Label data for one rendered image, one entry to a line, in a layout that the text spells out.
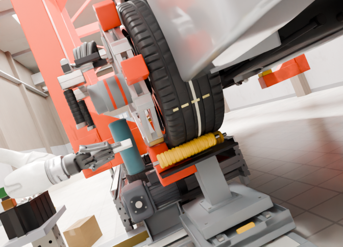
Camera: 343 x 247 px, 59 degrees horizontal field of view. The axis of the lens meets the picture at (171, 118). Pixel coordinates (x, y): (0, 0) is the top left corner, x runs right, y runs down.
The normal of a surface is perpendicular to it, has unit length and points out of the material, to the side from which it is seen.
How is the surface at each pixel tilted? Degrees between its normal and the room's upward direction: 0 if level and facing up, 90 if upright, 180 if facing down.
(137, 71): 90
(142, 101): 90
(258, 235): 90
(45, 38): 90
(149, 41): 77
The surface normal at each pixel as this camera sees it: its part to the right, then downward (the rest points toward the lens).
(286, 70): 0.15, -0.06
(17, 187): -0.02, 0.12
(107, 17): 0.35, 0.48
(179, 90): 0.28, 0.27
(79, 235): -0.25, 0.11
